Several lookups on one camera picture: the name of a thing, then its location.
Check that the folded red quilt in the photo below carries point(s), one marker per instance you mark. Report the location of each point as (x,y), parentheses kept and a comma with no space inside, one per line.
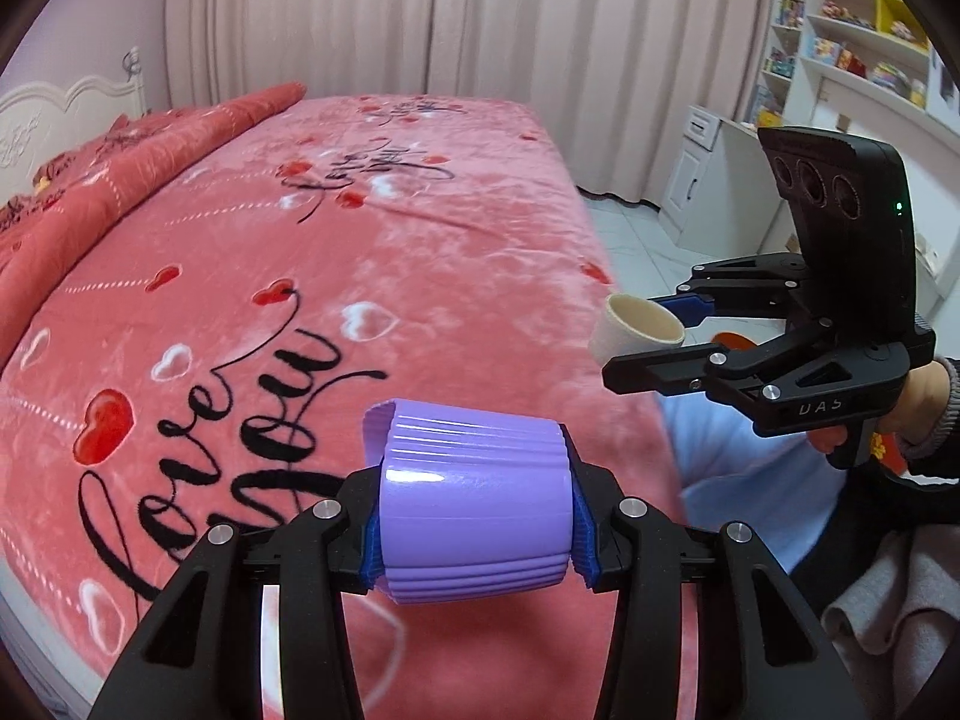
(93,187)

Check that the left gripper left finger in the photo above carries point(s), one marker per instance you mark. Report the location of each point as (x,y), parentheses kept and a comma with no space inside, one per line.
(196,653)

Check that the light blue trousers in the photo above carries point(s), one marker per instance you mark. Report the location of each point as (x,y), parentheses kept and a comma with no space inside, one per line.
(780,486)

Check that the white desk cabinet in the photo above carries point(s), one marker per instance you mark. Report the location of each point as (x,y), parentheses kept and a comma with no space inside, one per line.
(721,200)

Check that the pink pleated curtain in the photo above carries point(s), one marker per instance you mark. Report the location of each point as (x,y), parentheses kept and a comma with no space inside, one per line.
(611,80)

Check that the purple ribbed plastic cup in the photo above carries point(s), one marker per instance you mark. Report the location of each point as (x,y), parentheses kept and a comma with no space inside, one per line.
(471,503)

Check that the orange trash bin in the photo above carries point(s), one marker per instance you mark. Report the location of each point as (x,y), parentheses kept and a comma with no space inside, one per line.
(733,340)

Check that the pink heart bedspread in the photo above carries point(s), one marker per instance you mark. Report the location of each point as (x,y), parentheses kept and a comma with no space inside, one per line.
(211,358)

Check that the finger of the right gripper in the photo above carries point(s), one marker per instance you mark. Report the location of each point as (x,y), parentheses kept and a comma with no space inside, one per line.
(670,372)
(690,309)

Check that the grey sleeve cloth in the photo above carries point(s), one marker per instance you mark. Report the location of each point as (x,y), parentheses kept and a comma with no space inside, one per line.
(892,625)

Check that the person's right hand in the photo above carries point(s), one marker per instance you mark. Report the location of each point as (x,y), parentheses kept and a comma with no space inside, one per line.
(926,411)

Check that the white bookshelf with items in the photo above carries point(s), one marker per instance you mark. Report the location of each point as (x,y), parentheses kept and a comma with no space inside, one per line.
(874,48)

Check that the white carved headboard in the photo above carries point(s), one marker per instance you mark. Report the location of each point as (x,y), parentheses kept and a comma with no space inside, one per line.
(40,120)

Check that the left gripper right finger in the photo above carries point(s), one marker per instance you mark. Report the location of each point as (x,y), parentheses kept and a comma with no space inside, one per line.
(760,651)

